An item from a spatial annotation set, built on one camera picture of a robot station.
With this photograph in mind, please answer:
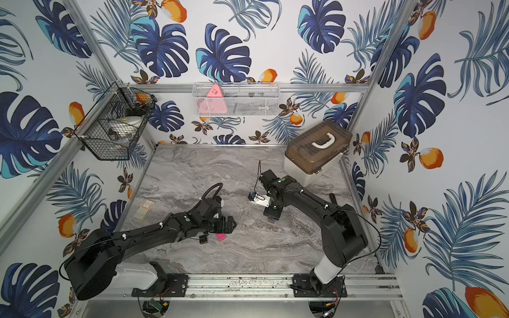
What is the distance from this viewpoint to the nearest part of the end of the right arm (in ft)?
2.05

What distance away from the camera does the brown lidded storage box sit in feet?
3.06

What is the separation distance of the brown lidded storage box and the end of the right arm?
0.26 meters
